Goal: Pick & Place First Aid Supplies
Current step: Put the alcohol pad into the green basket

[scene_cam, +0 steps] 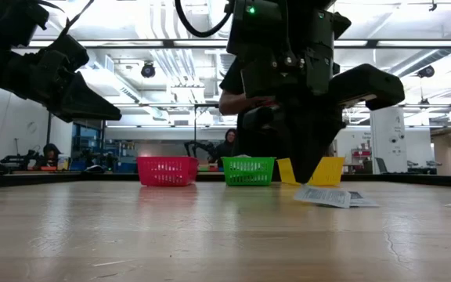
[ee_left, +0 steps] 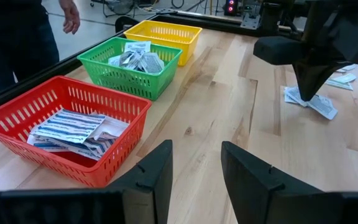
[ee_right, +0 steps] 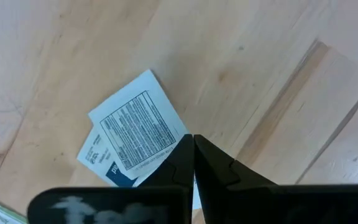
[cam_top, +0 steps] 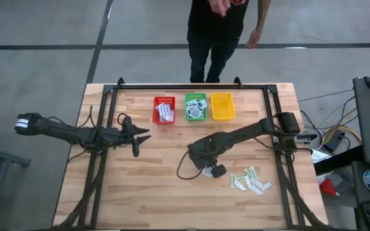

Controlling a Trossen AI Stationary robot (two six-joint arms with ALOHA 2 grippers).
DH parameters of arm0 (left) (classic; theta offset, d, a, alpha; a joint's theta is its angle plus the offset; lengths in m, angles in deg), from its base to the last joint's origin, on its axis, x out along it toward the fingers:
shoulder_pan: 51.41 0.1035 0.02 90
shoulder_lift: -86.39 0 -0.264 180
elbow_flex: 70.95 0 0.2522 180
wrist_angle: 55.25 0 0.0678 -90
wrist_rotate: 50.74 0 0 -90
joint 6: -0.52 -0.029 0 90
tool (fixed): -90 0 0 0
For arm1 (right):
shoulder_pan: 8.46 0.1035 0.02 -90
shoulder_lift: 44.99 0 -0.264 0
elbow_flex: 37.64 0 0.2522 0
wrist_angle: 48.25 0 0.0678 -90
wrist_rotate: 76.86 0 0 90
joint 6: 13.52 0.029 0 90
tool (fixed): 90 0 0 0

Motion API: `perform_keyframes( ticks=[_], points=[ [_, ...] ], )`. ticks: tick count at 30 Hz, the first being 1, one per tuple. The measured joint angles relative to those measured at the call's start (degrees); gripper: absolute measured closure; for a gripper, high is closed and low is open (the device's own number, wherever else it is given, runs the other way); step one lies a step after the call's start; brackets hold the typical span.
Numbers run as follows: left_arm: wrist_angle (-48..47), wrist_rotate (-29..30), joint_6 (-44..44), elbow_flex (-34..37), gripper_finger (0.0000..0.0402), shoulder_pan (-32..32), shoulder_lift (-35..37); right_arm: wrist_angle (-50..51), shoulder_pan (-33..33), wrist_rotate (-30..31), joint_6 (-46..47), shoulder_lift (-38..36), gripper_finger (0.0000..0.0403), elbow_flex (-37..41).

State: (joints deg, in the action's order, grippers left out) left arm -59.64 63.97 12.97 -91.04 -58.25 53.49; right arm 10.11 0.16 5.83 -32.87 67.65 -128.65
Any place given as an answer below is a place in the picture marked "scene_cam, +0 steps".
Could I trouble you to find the black ceiling spotlight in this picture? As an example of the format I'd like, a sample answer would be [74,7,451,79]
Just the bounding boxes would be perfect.
[140,61,157,79]
[417,64,436,79]

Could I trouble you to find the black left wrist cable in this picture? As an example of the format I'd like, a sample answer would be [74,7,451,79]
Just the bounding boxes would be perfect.
[33,0,96,38]

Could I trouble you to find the green plastic basket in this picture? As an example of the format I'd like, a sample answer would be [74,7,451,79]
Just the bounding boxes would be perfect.
[221,156,276,187]

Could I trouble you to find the black background rack frame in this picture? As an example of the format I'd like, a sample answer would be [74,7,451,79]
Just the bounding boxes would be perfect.
[44,102,226,158]

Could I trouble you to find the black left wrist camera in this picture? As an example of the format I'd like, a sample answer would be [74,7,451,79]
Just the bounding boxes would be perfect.
[39,34,91,72]

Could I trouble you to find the white square pillar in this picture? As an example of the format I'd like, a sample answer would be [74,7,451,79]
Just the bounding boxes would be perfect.
[369,107,407,174]

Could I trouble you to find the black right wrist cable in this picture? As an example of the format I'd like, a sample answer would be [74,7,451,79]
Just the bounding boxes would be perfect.
[174,0,235,39]

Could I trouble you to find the black overhead light bar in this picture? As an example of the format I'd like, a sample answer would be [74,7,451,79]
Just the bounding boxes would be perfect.
[13,38,451,50]

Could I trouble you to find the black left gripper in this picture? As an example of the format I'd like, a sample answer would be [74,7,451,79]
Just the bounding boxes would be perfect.
[17,52,123,124]

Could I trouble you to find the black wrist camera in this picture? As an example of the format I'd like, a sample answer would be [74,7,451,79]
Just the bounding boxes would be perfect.
[328,63,406,112]
[39,34,91,72]

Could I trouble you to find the yellow plastic basket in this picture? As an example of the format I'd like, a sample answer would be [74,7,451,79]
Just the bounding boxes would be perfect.
[276,156,346,187]

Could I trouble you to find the silver ventilation duct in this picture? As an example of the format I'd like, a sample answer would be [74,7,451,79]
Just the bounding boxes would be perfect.
[209,50,234,79]

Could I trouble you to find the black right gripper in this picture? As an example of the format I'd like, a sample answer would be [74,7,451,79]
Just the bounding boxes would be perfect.
[226,0,352,186]

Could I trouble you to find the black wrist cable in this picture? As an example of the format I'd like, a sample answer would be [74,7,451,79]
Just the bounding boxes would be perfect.
[174,0,235,39]
[33,0,96,38]

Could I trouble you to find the grey office chair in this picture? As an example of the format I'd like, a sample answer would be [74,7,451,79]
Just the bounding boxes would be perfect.
[373,157,389,175]

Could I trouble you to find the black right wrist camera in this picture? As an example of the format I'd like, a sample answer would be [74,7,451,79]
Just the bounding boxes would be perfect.
[328,63,406,112]

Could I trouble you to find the red plastic basket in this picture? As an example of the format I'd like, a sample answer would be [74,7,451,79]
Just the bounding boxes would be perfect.
[135,156,200,187]

